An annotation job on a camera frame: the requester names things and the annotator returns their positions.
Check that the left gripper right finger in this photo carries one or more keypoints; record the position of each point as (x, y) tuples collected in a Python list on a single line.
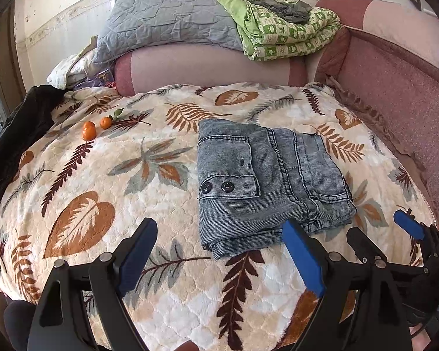
[(359, 306)]

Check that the white cloth pile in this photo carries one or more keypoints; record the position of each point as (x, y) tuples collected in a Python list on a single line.
[(77, 68)]

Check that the grey denim pants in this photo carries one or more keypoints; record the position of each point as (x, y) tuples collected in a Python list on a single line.
[(252, 179)]

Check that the orange tangerine right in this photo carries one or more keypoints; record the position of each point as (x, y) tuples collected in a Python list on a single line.
[(106, 122)]

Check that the orange tangerine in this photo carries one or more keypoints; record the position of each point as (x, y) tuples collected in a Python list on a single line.
[(89, 131), (106, 122)]

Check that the dark grey small cloth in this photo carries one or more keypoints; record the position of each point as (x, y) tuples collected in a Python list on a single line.
[(296, 12)]

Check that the orange tangerine left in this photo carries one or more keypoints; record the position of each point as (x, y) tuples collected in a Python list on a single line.
[(89, 131)]

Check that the black garment on armrest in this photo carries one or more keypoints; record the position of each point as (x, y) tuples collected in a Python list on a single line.
[(28, 123)]

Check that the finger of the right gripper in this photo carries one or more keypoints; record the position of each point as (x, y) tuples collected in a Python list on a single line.
[(426, 236), (365, 250)]

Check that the green patterned folded blanket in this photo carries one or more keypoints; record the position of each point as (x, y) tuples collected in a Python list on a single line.
[(265, 36)]

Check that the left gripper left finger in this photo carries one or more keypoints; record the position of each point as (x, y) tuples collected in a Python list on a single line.
[(61, 322)]

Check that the leaf pattern fleece blanket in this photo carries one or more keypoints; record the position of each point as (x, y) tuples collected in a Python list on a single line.
[(74, 199)]

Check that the grey quilted pillow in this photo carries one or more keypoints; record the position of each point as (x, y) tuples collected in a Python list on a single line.
[(134, 24)]

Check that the person right hand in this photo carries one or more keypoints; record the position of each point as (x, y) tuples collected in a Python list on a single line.
[(187, 346)]

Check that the person knee black trousers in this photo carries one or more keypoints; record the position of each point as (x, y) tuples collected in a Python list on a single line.
[(18, 317)]

